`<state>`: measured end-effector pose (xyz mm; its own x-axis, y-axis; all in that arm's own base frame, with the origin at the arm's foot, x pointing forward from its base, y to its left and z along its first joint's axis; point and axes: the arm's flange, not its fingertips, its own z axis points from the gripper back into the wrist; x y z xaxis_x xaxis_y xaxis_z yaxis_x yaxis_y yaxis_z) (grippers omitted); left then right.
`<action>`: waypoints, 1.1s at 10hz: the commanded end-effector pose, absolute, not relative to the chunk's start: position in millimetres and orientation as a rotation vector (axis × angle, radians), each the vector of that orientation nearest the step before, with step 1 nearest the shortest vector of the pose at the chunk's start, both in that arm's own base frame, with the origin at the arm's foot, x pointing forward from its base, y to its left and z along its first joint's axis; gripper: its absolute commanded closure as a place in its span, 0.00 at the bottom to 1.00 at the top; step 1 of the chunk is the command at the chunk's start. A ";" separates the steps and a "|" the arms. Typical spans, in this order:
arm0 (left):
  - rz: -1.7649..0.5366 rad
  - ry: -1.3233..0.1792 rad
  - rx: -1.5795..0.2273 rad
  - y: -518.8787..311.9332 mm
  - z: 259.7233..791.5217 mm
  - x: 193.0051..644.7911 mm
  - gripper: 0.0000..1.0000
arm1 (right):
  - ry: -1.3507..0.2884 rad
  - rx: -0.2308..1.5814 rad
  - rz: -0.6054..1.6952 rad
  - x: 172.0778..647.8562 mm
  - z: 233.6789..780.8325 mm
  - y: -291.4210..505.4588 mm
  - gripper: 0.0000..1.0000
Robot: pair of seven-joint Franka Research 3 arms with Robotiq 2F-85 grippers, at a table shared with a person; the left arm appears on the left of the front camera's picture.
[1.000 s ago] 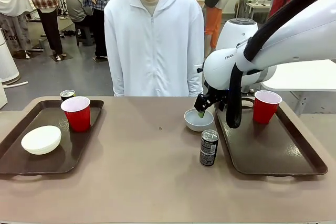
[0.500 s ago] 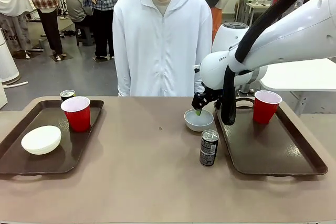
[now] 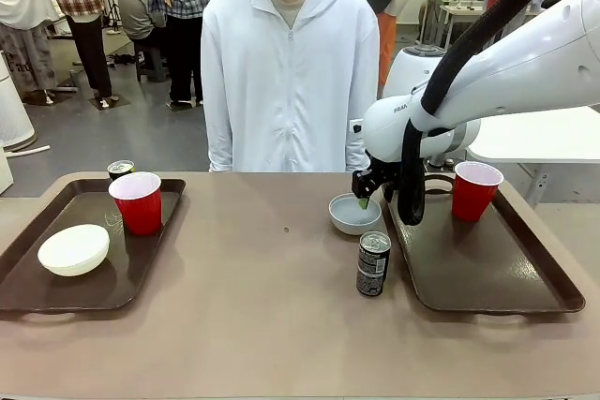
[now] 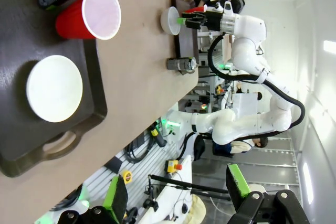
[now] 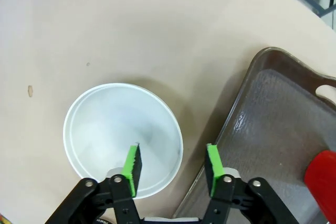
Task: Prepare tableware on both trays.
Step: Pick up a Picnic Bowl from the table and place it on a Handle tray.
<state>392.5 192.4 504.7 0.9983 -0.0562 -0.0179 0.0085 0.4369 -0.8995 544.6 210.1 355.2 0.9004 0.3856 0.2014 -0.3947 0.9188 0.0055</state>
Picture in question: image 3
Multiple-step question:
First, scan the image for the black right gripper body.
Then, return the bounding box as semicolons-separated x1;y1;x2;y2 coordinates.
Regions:
367;150;404;202

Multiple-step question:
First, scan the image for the grey-white bowl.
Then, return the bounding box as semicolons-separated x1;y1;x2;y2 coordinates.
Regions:
327;192;383;237

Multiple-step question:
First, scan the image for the red plastic cup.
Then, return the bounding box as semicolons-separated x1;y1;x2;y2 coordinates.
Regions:
452;160;505;224
108;171;164;237

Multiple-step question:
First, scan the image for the black Pepsi can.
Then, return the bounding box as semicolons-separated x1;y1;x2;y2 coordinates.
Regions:
106;159;137;183

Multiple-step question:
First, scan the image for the white bowl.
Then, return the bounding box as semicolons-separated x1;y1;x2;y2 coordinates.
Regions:
37;224;112;278

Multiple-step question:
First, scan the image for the person's left forearm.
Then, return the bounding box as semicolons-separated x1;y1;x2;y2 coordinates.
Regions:
343;104;376;173

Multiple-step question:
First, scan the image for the person's right forearm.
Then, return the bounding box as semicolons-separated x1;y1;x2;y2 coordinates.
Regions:
205;104;236;173

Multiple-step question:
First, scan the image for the black white-text drink can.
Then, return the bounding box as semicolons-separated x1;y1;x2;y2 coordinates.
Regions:
355;230;392;299

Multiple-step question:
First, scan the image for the brown plastic tray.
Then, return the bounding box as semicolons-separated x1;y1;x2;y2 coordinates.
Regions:
381;173;587;315
0;178;188;315

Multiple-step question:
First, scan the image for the person in white hoodie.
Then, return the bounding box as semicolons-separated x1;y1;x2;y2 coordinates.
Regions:
200;0;382;173

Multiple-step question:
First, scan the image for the person in orange trousers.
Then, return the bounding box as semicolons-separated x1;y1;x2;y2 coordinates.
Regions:
363;0;432;100

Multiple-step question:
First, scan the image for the white table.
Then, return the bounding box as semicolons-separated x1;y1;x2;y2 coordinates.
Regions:
465;104;600;208

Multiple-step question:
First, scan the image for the background grey table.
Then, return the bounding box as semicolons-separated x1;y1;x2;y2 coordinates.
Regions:
417;0;493;48

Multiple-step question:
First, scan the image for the dark stool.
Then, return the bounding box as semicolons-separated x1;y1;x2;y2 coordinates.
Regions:
133;37;167;83

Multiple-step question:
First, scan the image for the white pipe on floor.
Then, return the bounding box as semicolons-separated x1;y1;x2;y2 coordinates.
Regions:
3;143;52;156

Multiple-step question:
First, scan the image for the white cylindrical appliance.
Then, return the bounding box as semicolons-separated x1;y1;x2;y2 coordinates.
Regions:
0;50;38;153

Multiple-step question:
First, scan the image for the person in white shirt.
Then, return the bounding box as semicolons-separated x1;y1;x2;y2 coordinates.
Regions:
0;0;60;95

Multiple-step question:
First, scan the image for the thick black cable sleeve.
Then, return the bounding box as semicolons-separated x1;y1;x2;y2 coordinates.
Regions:
397;0;591;228

